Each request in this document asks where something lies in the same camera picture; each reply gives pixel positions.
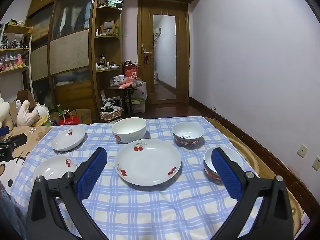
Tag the wooden door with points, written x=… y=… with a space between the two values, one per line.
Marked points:
x=146 y=30

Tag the pale printed bag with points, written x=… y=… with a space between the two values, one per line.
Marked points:
x=141 y=91

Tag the white wall socket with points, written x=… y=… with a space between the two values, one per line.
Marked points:
x=302 y=151
x=316 y=163

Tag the orange gift bag white symbol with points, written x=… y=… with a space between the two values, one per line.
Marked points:
x=131 y=72

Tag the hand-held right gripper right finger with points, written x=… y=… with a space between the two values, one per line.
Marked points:
x=226 y=172

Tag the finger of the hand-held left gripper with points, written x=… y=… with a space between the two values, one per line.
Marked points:
x=4 y=131
x=18 y=140

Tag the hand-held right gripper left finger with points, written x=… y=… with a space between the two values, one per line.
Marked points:
x=92 y=172

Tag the brown flower blanket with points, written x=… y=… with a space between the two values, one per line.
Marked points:
x=37 y=135

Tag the group of small cosmetic bottles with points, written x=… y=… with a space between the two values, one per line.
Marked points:
x=107 y=66

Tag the striped plush toy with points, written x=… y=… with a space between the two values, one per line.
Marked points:
x=112 y=103

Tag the yellow green cushion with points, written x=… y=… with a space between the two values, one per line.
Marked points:
x=43 y=121

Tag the small white cherry plate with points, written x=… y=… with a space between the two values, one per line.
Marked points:
x=52 y=167
x=66 y=142

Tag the pink plastic packets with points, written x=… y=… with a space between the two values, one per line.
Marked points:
x=126 y=82

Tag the green bottle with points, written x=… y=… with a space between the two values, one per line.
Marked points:
x=59 y=110

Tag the red door ornament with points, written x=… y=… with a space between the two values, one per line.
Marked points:
x=146 y=58

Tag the clear plastic storage box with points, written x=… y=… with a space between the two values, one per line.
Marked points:
x=137 y=106

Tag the cardboard box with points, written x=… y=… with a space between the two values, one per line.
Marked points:
x=85 y=116
x=23 y=96

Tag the large white cherry plate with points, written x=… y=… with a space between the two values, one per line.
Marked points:
x=150 y=165

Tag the white tube frame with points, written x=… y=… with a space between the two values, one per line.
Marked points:
x=30 y=62

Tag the blue plaid cloth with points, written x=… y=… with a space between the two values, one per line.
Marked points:
x=155 y=205

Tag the small black side table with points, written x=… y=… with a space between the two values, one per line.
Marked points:
x=129 y=100

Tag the wicker basket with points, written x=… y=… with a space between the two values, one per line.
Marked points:
x=111 y=115

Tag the wooden display shelf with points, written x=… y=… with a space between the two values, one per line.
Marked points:
x=15 y=50

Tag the cream plush bear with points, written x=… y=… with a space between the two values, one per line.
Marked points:
x=5 y=112

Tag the pink white plush toy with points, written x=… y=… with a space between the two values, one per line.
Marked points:
x=25 y=115

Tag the red patterned bowl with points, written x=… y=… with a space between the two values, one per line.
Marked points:
x=209 y=172
x=187 y=130

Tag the grey fleece clothing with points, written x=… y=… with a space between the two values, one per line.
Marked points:
x=11 y=212

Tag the wooden corner shelf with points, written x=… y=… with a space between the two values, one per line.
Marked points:
x=107 y=38

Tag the collection of small figurines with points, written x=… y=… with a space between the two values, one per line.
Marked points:
x=12 y=61

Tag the small wooden vanity mirror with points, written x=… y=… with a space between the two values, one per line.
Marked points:
x=108 y=27

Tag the wooden wardrobe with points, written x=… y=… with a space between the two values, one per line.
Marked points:
x=70 y=50

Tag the large white bowl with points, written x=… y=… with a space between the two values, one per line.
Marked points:
x=130 y=132

